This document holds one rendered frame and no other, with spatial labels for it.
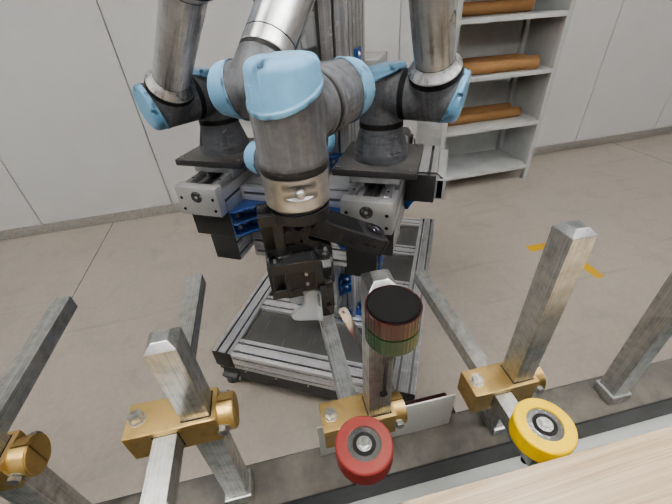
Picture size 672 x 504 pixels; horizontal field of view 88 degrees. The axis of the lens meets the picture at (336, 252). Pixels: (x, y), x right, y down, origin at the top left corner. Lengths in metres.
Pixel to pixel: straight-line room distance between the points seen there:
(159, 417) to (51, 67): 2.81
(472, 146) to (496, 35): 0.91
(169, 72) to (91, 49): 2.11
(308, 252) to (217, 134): 0.74
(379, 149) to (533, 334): 0.58
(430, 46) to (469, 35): 2.61
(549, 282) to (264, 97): 0.42
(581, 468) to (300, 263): 0.44
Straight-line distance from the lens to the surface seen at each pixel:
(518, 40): 3.69
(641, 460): 0.65
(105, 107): 3.11
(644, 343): 0.84
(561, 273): 0.52
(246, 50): 0.53
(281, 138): 0.35
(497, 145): 3.87
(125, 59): 3.01
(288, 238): 0.43
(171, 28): 0.89
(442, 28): 0.80
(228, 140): 1.14
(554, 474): 0.58
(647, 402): 1.00
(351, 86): 0.43
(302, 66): 0.35
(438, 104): 0.87
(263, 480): 0.76
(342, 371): 0.66
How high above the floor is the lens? 1.40
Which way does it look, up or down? 36 degrees down
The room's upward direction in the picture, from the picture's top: 4 degrees counter-clockwise
